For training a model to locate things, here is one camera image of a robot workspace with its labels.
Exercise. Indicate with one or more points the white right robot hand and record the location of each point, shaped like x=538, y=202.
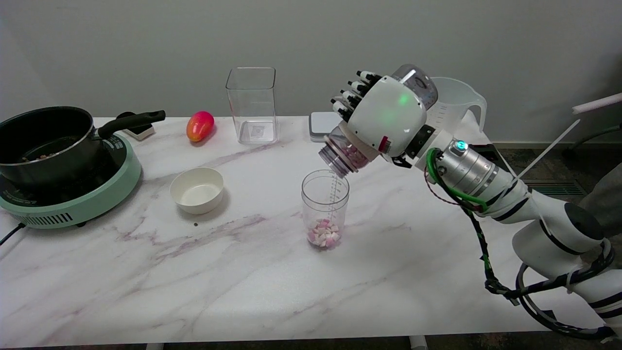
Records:
x=388, y=116

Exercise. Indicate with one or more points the clear jar with cream sleeve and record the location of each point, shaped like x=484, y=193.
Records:
x=340, y=156

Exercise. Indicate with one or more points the pink white candy pieces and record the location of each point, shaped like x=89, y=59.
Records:
x=323, y=233

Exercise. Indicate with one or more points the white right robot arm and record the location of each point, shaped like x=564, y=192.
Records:
x=549, y=228

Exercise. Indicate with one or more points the transparent measuring cup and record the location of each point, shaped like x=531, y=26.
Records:
x=324, y=204

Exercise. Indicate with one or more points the white grey kitchen scale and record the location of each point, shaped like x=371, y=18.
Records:
x=320, y=125

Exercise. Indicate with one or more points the transparent plastic pitcher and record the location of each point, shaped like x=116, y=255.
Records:
x=457, y=99

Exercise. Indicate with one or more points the square transparent storage container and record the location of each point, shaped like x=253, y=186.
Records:
x=251, y=107

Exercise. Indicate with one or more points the white zip tie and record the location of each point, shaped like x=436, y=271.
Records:
x=549, y=148

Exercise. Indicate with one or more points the floor vent grille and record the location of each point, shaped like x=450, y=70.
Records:
x=559, y=187

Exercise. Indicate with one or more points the red orange mango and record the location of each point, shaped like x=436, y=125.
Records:
x=199, y=126

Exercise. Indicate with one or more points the black chair leg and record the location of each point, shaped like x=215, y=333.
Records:
x=590, y=136

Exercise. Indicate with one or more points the white ceramic bowl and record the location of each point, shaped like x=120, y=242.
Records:
x=197, y=192

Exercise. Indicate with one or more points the white padded tube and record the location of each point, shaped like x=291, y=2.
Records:
x=597, y=103

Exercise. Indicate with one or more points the grey clad person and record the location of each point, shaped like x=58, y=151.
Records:
x=605, y=199

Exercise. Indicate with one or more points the green induction cooker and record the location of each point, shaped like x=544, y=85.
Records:
x=97, y=199

